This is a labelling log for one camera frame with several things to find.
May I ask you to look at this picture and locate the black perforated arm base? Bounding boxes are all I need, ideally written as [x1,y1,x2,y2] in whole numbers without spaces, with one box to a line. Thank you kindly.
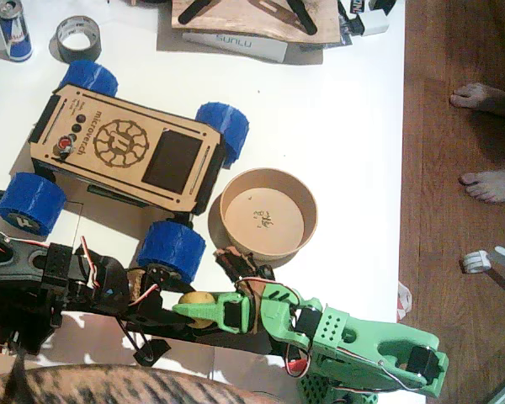
[0,294,64,357]

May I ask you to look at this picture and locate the black flat strip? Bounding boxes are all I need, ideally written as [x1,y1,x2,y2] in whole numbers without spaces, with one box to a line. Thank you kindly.
[286,0,319,35]
[178,0,221,25]

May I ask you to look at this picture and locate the blue silver drink can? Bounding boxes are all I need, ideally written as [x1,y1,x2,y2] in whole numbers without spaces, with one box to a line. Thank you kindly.
[0,0,34,63]

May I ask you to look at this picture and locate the brown wooden board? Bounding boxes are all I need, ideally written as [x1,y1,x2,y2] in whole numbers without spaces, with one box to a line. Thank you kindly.
[170,0,343,45]

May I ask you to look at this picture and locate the white rectangular block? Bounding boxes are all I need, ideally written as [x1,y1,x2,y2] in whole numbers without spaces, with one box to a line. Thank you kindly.
[356,9,391,38]

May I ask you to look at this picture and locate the person bare foot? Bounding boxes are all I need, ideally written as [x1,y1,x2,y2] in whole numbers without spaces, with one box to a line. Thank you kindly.
[458,164,505,205]
[449,81,505,114]

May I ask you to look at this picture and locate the black wedge shaped piece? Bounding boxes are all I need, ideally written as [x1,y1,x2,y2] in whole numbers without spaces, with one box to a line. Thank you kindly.
[134,338,172,368]

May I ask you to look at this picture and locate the blue rover wheel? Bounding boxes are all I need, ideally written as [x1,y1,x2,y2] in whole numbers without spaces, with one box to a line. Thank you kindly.
[62,59,120,98]
[136,220,207,286]
[194,101,251,170]
[0,172,67,237]

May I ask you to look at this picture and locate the person right bare foot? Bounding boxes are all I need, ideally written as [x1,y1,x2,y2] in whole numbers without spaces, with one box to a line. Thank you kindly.
[449,81,505,114]

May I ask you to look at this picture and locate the dark labelled package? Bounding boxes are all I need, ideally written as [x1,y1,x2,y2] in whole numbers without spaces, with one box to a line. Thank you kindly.
[338,0,365,45]

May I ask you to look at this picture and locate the white Sunlu box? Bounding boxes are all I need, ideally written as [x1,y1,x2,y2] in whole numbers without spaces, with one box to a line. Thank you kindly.
[181,31,290,65]

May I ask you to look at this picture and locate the grey duct tape roll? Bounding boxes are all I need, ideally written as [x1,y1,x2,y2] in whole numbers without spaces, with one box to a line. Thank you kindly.
[55,15,104,65]

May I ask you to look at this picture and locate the brown striped fabric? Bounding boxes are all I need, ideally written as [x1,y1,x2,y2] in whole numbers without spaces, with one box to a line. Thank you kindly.
[0,363,281,404]

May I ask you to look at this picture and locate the person left bare foot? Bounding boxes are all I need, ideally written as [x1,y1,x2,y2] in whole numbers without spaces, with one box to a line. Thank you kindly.
[458,164,505,205]

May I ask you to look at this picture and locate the round wooden bowl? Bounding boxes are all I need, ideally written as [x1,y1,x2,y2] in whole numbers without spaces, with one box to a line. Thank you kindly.
[207,167,320,268]

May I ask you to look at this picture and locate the white ribbed furniture foot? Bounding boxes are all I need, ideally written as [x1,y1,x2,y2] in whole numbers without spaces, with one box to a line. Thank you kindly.
[460,250,492,275]

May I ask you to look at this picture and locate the white red wrapper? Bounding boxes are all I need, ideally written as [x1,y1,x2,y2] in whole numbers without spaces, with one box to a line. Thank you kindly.
[396,280,414,321]

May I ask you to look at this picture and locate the green perforated arm base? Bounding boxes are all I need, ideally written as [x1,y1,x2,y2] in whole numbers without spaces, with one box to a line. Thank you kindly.
[297,374,380,404]

